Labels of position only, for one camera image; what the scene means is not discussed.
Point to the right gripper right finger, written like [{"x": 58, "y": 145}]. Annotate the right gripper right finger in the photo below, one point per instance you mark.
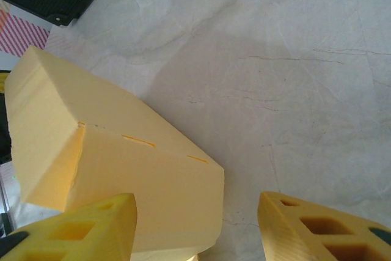
[{"x": 305, "y": 236}]

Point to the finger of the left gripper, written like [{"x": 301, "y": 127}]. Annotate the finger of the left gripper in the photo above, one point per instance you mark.
[{"x": 2, "y": 82}]

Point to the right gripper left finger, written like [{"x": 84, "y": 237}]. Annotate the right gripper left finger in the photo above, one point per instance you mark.
[{"x": 85, "y": 230}]

